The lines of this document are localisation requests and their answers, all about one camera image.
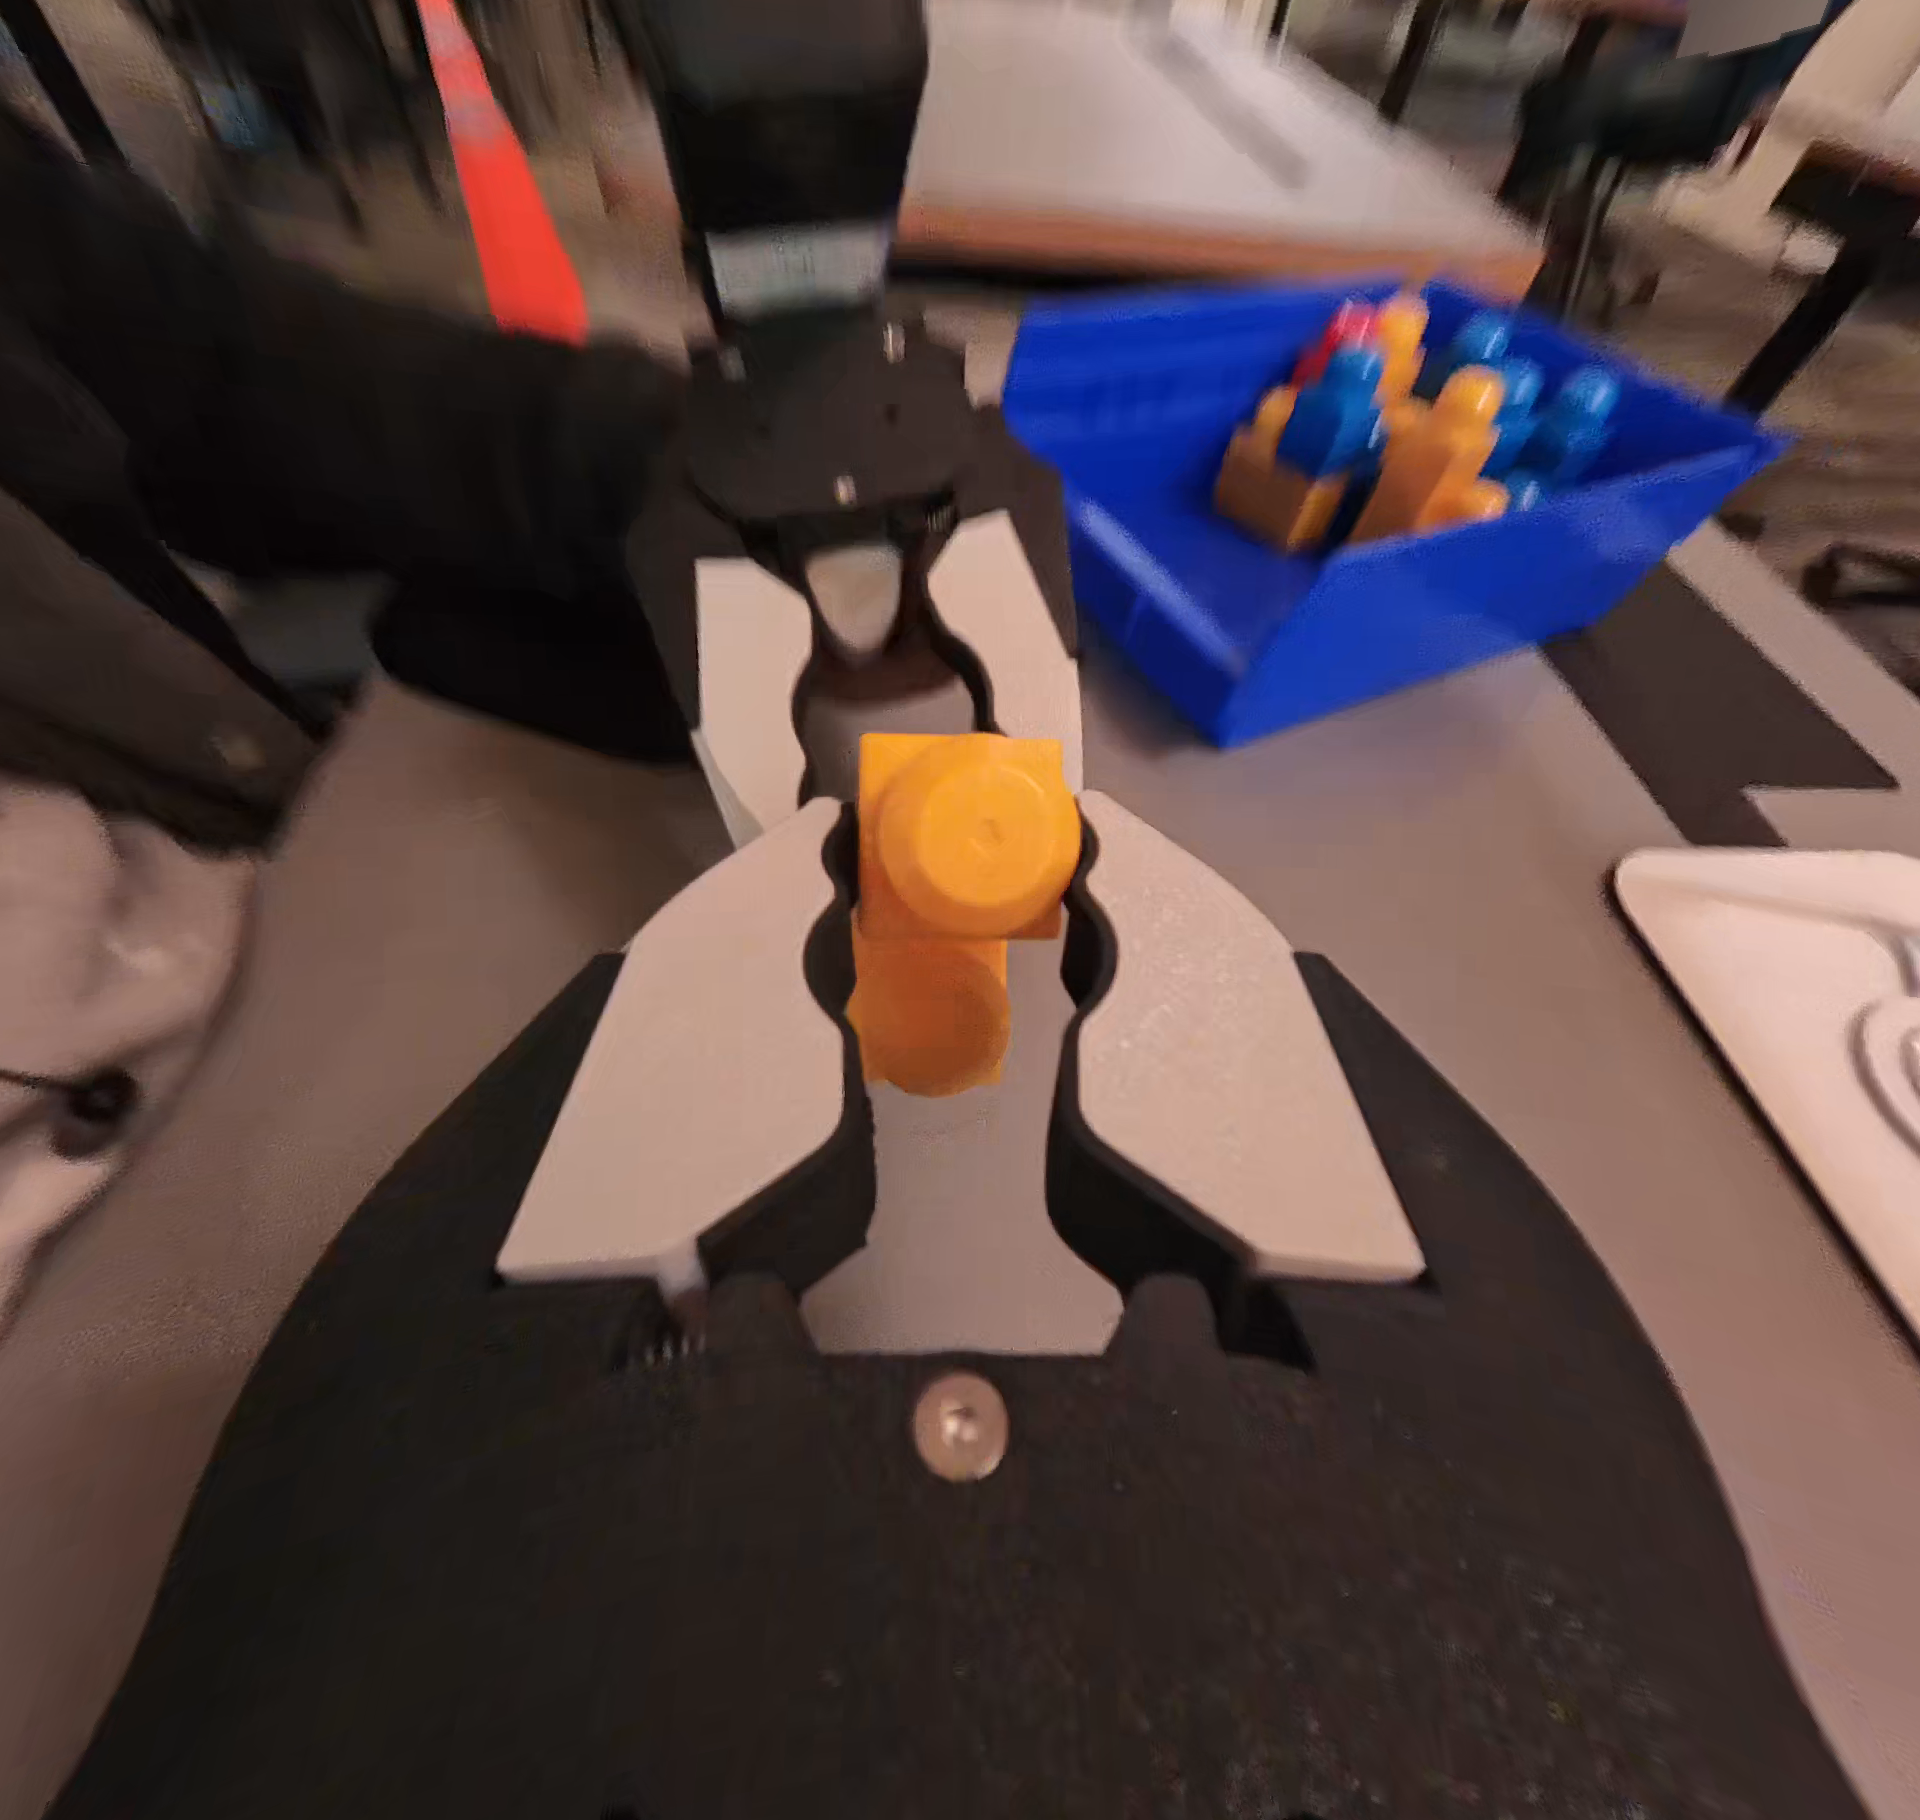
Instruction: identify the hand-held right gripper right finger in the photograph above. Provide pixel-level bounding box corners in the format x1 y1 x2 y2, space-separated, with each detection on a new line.
1050 790 1428 1327

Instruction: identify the white display stand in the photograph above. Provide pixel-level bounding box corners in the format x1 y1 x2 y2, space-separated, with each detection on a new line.
1611 843 1920 1352

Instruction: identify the orange traffic cone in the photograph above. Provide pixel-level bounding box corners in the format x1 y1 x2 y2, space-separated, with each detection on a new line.
392 0 592 350

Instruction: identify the person's left forearm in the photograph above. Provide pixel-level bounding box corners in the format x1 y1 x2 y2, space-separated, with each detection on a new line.
0 109 709 767

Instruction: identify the black drawstring cord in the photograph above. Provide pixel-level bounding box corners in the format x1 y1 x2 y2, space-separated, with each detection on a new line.
0 1063 142 1161

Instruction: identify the grey desk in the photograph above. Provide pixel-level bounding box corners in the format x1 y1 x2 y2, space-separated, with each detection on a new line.
892 0 1550 298

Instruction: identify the grey sweatshirt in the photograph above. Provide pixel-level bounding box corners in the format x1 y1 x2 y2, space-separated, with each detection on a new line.
0 781 259 1316

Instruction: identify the blue plastic bin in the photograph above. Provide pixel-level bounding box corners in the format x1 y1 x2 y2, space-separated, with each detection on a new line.
1002 274 1797 754

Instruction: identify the black fleece jacket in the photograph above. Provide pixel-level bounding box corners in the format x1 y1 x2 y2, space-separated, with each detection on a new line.
0 483 327 858

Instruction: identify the pile of colourful mega blocks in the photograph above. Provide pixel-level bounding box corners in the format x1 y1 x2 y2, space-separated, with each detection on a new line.
1212 289 1625 560

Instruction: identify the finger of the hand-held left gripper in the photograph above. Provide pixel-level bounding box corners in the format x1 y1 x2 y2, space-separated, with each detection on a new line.
913 511 1087 806
692 553 842 849

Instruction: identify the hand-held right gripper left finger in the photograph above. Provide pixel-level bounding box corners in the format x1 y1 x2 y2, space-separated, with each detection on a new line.
493 793 880 1327

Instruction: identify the orange mega block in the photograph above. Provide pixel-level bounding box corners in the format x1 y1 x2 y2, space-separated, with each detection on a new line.
845 731 1086 1099

